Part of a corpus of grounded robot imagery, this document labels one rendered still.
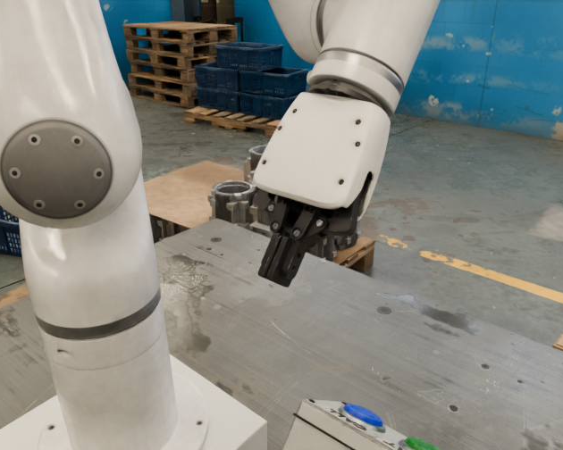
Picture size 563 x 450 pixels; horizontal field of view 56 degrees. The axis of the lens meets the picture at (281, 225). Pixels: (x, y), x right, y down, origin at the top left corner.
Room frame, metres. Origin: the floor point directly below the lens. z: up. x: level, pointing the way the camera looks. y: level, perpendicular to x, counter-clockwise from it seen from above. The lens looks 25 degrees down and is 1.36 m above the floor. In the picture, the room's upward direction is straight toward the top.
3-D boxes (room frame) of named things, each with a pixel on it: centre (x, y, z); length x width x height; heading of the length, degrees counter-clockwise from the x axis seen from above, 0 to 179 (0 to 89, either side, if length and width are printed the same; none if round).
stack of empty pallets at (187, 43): (6.95, 1.26, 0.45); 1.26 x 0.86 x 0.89; 49
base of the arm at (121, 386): (0.45, 0.18, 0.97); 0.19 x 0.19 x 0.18
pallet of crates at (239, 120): (5.63, 0.33, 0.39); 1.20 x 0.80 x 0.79; 57
